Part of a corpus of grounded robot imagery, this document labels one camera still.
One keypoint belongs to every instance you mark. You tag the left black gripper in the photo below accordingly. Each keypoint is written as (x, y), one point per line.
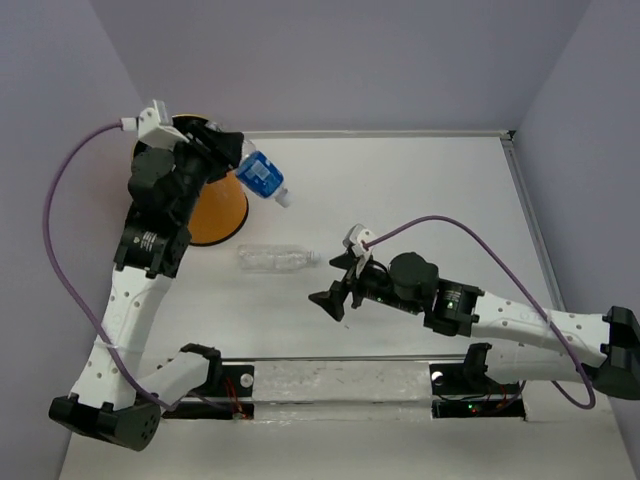
(219, 151)

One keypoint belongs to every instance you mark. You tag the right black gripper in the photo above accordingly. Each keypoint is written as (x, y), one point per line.
(332, 300)

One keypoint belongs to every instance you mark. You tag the blue label plastic bottle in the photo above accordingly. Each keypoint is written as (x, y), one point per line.
(261, 176)

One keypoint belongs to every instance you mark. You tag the clear bottle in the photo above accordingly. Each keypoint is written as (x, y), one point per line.
(270, 258)

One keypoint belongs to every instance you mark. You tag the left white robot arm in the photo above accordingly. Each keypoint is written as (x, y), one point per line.
(108, 402)

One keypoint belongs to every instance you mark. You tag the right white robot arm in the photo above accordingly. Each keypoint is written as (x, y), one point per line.
(511, 342)

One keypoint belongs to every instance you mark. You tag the orange cylindrical bin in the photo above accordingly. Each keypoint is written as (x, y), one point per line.
(220, 212)

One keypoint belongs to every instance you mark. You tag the white cardboard front panel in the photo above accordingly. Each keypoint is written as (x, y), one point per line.
(572, 445)

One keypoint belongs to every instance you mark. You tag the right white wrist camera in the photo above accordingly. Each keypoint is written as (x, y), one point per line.
(357, 242)

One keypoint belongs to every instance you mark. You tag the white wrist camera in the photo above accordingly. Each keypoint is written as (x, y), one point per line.
(154, 127)
(357, 242)

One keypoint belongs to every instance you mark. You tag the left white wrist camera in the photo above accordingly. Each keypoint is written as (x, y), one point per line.
(154, 127)

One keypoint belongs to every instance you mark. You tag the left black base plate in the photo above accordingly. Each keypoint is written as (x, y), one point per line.
(230, 397)

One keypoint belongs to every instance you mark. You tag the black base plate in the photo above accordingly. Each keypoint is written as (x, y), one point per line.
(454, 397)
(230, 397)

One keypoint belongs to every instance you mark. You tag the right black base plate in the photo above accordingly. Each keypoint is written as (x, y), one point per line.
(454, 397)

